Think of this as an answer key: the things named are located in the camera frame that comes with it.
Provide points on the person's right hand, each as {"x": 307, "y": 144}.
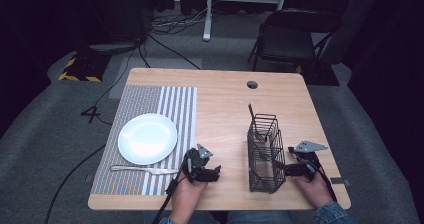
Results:
{"x": 316, "y": 192}

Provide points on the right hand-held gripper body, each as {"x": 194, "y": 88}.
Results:
{"x": 310, "y": 162}

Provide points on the yellow black striped base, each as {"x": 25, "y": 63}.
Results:
{"x": 83, "y": 67}

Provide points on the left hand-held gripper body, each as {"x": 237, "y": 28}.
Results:
{"x": 193, "y": 164}

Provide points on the grey striped woven placemat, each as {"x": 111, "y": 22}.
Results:
{"x": 140, "y": 99}

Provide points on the dark stand with base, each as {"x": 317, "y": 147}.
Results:
{"x": 116, "y": 24}

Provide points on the white round plate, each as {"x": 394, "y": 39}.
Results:
{"x": 147, "y": 139}

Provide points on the black folding chair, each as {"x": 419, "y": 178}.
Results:
{"x": 286, "y": 44}

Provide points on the person's legs in jeans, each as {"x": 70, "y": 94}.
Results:
{"x": 253, "y": 218}

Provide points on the white metal desk frame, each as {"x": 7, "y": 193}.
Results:
{"x": 207, "y": 20}

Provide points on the grey tape strip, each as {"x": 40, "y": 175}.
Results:
{"x": 340, "y": 181}
{"x": 89, "y": 178}

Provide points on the dark utensil in basket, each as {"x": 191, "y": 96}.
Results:
{"x": 252, "y": 115}

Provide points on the silver table knife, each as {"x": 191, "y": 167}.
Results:
{"x": 140, "y": 169}

